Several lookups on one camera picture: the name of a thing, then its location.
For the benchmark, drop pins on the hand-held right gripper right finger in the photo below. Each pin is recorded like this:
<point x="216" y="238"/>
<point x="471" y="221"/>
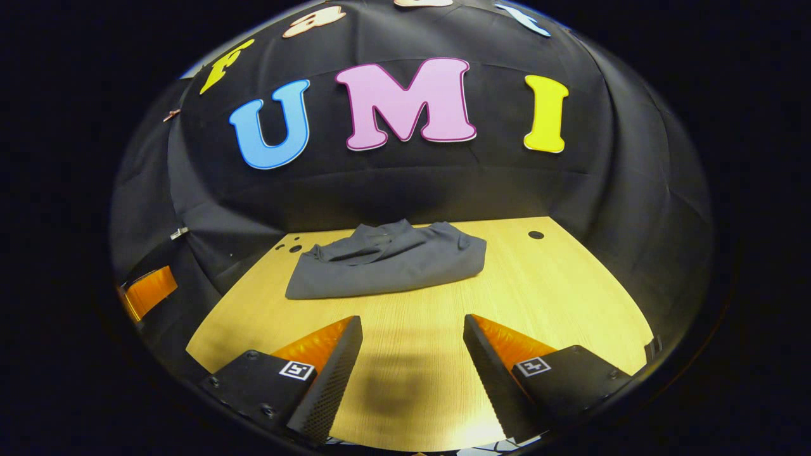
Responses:
<point x="491" y="380"/>

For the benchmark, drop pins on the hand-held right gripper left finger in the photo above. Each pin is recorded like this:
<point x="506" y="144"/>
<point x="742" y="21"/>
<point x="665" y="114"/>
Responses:
<point x="332" y="380"/>

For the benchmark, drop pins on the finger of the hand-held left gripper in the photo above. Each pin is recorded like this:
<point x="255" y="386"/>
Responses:
<point x="149" y="291"/>

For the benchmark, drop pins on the grey long-sleeved shirt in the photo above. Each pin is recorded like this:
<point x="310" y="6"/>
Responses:
<point x="386" y="266"/>

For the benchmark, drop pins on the white cloth clip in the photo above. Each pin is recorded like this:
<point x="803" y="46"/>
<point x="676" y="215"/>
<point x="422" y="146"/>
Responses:
<point x="179" y="233"/>

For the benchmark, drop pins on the copper cloth clip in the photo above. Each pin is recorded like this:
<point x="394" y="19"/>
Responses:
<point x="171" y="114"/>

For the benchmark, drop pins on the black backdrop cloth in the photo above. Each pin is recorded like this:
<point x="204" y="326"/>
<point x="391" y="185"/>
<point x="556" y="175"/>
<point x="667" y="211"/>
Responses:
<point x="412" y="183"/>

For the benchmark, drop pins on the black table edge bracket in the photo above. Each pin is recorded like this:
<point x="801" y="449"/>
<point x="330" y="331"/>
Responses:
<point x="653" y="348"/>

